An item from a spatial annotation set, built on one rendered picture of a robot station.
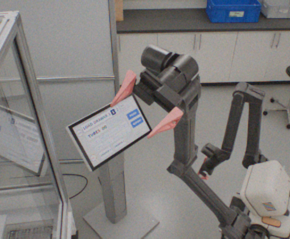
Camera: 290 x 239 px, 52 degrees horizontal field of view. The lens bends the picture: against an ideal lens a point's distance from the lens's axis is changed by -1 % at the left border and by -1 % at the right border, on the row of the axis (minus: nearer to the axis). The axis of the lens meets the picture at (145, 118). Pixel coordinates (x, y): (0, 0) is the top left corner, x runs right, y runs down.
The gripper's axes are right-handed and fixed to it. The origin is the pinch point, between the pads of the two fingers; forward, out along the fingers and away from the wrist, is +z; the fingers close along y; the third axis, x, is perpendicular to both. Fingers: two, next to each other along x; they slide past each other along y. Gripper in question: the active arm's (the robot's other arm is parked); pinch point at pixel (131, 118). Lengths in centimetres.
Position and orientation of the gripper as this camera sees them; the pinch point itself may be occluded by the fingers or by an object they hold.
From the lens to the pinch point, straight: 59.7
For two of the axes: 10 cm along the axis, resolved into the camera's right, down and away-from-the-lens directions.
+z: -6.3, 6.3, -4.5
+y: -7.5, -6.4, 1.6
